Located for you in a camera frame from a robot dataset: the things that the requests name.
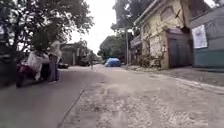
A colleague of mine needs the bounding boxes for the blue car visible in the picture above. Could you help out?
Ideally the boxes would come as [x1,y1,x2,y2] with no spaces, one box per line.
[104,57,122,68]

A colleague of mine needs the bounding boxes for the trees behind blue car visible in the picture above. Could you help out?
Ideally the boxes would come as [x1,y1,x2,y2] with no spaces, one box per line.
[97,0,154,64]

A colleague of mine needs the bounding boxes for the pole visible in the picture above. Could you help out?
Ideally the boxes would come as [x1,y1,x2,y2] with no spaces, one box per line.
[125,29,130,66]

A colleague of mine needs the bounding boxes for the grey concrete road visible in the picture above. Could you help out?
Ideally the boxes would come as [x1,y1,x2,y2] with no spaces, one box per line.
[0,63,224,128]

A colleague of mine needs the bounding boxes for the low grey building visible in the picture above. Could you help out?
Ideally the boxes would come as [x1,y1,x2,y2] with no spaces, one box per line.
[59,40,89,67]

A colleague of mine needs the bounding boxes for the dark car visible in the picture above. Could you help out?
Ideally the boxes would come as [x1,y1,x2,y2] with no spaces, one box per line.
[57,62,70,70]

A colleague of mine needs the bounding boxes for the person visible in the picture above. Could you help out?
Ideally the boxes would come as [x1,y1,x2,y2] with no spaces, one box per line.
[46,39,64,84]

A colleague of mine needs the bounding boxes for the weathered yellow building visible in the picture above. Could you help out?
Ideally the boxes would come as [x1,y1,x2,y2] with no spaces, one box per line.
[129,0,212,70]

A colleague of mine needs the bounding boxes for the red motorcycle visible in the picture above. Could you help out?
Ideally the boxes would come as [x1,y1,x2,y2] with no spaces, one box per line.
[15,50,52,89]

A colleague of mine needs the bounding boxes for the raised concrete pavement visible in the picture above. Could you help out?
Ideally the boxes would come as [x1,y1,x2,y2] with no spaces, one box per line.
[126,64,224,95]

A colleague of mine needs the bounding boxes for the large leafy tree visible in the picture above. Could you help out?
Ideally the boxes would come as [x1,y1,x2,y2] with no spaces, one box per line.
[0,0,95,88]

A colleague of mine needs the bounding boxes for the grey wall with poster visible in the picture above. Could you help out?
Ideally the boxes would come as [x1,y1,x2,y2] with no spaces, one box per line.
[189,6,224,70]

